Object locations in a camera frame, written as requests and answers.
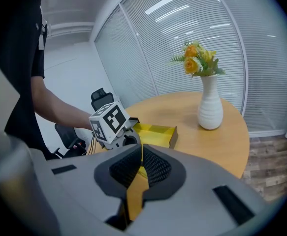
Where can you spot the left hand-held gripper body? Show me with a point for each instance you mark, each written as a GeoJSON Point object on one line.
{"type": "Point", "coordinates": [108, 122]}

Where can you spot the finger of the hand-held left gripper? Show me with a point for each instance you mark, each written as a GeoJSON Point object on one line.
{"type": "Point", "coordinates": [133, 122]}

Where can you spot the white ribbed vase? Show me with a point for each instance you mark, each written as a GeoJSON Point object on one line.
{"type": "Point", "coordinates": [210, 107]}

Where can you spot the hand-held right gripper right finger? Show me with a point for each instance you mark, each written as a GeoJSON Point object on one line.
{"type": "Point", "coordinates": [195, 205]}

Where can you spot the black mesh office chair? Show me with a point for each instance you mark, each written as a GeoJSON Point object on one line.
{"type": "Point", "coordinates": [101, 99]}
{"type": "Point", "coordinates": [67, 134]}

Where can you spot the yellow box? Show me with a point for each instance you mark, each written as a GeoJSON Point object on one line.
{"type": "Point", "coordinates": [153, 134]}

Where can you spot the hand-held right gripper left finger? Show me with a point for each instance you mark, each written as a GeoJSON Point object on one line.
{"type": "Point", "coordinates": [89, 181]}

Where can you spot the person's left forearm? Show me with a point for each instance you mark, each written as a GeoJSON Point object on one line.
{"type": "Point", "coordinates": [57, 107]}

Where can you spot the yellow flower bouquet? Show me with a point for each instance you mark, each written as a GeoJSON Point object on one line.
{"type": "Point", "coordinates": [195, 58]}

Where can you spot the person's black clothing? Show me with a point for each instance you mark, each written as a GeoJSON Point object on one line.
{"type": "Point", "coordinates": [15, 58]}

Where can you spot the round wooden table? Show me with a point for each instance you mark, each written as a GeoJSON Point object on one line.
{"type": "Point", "coordinates": [195, 144]}

